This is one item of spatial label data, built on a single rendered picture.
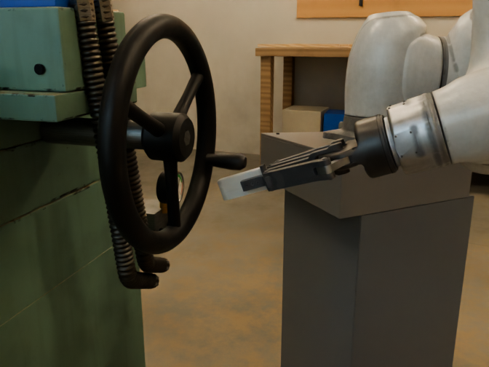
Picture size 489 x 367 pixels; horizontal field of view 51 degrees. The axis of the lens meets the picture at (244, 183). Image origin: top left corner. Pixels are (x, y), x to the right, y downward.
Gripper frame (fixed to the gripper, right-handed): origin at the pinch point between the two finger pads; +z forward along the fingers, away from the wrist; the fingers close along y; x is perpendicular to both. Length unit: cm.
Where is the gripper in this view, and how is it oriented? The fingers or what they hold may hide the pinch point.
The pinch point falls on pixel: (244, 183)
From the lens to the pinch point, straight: 70.8
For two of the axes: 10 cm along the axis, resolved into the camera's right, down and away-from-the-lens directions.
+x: 3.3, 9.3, 1.6
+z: -9.0, 2.5, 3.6
